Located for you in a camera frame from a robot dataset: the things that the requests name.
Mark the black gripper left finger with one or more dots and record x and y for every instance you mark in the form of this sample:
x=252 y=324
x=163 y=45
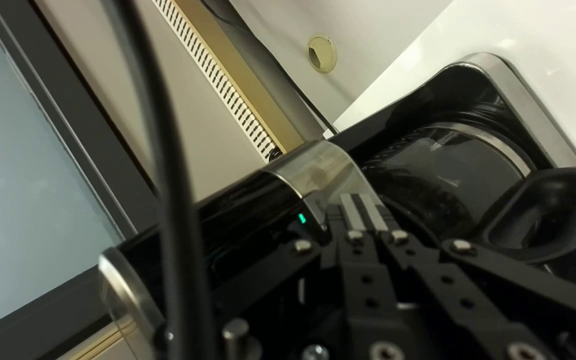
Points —
x=361 y=286

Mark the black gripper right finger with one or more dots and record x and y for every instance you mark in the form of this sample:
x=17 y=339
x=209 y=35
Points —
x=449 y=292

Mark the black and steel coffeemaker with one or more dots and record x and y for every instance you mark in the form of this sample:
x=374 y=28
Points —
x=248 y=220

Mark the beige desk grommet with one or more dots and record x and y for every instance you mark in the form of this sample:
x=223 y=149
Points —
x=322 y=54

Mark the dark window frame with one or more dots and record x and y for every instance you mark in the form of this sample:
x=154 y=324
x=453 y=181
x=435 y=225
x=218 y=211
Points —
x=81 y=152

